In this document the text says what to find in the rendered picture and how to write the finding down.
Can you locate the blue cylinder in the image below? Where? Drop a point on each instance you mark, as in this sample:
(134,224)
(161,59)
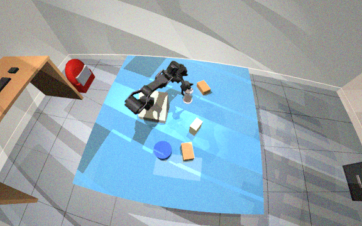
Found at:
(162,150)

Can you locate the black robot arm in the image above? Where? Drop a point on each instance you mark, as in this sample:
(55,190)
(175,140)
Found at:
(160,81)

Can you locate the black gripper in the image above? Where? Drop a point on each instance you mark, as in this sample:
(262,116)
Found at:
(184,84)

